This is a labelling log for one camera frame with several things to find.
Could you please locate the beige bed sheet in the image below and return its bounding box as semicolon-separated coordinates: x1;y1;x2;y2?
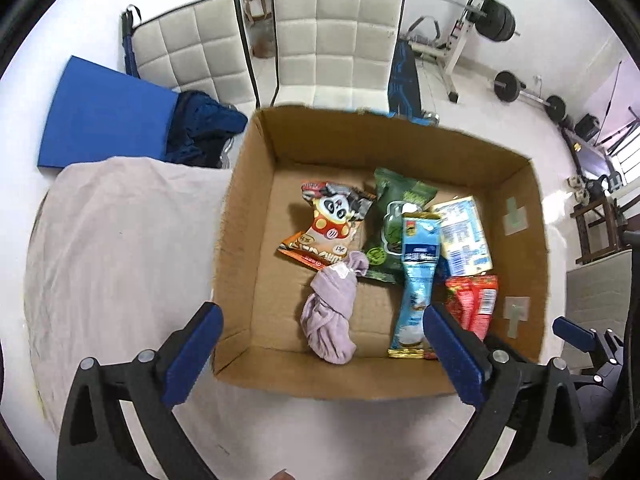
24;158;472;479

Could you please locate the right white quilted chair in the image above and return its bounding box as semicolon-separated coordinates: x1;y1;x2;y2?
272;0;405;114

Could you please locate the white quilted chair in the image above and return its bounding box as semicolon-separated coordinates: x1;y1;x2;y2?
120;0;260;115
272;0;405;114

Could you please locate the left white quilted chair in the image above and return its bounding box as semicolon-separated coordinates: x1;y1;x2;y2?
120;0;260;115

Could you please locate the red snack bag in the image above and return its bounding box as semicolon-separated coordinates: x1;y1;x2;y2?
445;274;498;340

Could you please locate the lilac knotted towel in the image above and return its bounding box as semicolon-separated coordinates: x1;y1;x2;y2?
299;250;369;365

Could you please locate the wooden side table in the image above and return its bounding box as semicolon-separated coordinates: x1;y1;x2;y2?
570;196;623;266

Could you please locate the yellow blue tissue pack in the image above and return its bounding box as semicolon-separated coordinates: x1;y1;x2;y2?
432;196;492;276

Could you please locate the orange panda snack bag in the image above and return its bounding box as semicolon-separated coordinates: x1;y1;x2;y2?
278;181;375;271

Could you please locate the black speaker box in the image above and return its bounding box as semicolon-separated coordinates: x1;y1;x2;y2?
574;114;601;142

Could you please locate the green snack bag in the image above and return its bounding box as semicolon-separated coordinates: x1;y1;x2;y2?
362;167;438;284

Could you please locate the dark blue cloth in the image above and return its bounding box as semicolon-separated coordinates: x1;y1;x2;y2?
163;90;248;169

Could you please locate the small barbell on floor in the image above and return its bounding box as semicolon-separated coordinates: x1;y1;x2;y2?
492;70;567;125

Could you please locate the white barbell rack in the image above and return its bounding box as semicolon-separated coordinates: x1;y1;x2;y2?
404;0;484;103

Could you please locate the light blue snack pouch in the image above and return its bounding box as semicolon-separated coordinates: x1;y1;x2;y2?
387;211;442;359

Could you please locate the white plastic chair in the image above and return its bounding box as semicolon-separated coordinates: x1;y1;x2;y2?
565;249;632;338

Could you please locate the cardboard box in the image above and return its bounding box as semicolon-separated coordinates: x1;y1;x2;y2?
210;105;551;401

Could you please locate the brown wooden stool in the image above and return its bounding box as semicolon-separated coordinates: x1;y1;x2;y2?
243;0;277;60

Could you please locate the blue foam mat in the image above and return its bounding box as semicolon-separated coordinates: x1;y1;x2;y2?
38;56;178;169

